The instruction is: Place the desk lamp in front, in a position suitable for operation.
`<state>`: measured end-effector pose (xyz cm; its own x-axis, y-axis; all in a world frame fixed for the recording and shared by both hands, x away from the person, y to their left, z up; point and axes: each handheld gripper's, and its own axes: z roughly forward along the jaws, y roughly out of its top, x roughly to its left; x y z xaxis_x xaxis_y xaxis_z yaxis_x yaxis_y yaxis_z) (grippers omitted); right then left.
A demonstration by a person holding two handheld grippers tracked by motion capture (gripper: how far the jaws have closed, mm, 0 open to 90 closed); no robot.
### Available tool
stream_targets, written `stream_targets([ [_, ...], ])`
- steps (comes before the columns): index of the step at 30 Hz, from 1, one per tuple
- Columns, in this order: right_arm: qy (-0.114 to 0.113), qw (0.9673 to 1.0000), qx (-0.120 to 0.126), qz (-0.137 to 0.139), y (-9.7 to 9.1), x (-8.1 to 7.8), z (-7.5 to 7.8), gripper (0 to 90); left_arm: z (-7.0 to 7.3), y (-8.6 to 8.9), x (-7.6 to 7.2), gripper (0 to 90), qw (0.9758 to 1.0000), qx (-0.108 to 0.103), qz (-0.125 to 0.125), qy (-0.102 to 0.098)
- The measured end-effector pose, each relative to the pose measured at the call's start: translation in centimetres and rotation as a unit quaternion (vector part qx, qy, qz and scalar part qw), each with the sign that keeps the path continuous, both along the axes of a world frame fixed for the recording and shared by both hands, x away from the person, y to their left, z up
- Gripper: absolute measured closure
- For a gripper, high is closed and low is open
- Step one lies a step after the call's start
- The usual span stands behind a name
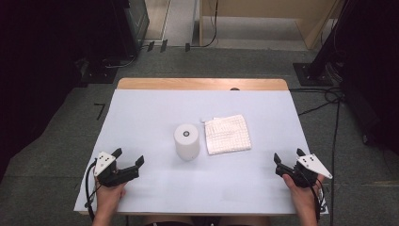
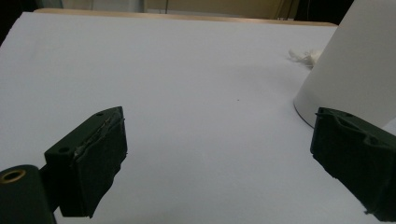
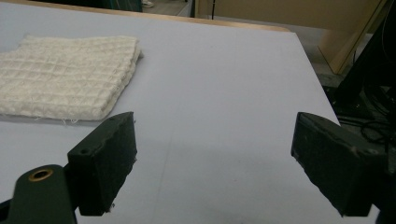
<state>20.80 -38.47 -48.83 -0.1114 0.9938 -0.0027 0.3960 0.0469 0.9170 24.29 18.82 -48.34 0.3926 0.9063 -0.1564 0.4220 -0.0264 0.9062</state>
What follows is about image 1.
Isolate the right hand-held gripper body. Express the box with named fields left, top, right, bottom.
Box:
left=275, top=153, right=334, bottom=189

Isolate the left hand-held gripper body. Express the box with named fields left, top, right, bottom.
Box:
left=93, top=151, right=140, bottom=188

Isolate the white plastic cylinder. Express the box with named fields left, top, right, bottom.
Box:
left=173, top=122, right=200, bottom=162

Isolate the white waffle cloth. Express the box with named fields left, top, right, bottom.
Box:
left=200, top=114, right=253, bottom=156

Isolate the person's right hand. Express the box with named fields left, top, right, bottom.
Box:
left=281, top=173, right=326, bottom=218

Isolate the person's left hand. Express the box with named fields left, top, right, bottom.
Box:
left=93, top=177, right=128, bottom=215

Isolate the white table sheet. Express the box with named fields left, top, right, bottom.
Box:
left=73, top=89, right=329, bottom=216

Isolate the black stand with base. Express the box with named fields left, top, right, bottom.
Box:
left=293, top=0, right=359, bottom=88

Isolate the black stand base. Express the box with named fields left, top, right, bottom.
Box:
left=74, top=56, right=120, bottom=85

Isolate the wooden table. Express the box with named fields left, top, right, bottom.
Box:
left=78, top=77, right=325, bottom=218

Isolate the beige wooden desk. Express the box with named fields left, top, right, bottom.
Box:
left=199, top=0, right=343, bottom=51

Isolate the black cabinet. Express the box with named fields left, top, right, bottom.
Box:
left=123, top=0, right=151, bottom=58

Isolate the long black floor cable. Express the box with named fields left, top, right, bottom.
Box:
left=328, top=100, right=342, bottom=226

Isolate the left hand-held gripper cable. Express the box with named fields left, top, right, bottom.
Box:
left=84, top=159, right=103, bottom=222

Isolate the tangled black floor cable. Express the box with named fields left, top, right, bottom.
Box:
left=289, top=87, right=346, bottom=117

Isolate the grey floor cable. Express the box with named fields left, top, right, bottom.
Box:
left=103, top=54, right=139, bottom=70

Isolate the metal frame rail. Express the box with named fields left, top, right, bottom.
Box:
left=160, top=0, right=173, bottom=41

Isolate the black hanging cable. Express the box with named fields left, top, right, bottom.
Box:
left=189, top=0, right=219, bottom=49

